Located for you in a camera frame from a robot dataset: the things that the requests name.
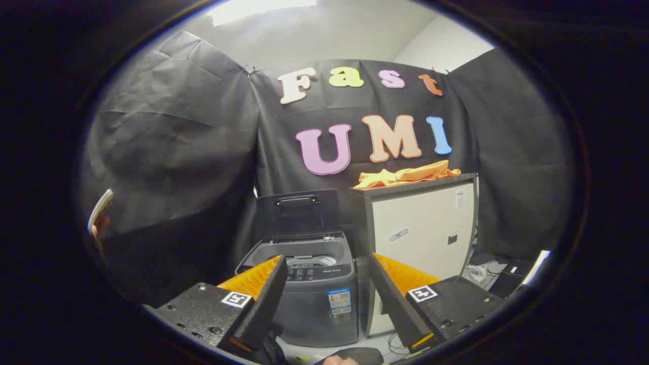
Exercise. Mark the white cabinet with dark top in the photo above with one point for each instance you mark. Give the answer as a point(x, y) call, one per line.
point(421, 228)

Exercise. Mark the black box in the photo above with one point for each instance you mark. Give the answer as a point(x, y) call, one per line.
point(512, 281)

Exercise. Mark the white curved object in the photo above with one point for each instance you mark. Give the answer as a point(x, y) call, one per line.
point(100, 208)

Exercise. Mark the black backdrop cloth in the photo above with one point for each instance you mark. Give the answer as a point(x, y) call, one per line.
point(192, 152)

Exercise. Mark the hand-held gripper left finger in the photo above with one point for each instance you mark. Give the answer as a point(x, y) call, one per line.
point(268, 299)

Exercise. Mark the grey washing machine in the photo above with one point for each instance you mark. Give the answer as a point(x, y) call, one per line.
point(317, 304)

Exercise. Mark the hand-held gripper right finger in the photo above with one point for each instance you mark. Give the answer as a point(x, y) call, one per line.
point(393, 299)

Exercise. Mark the orange garment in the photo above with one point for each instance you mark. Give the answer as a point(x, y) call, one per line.
point(405, 176)

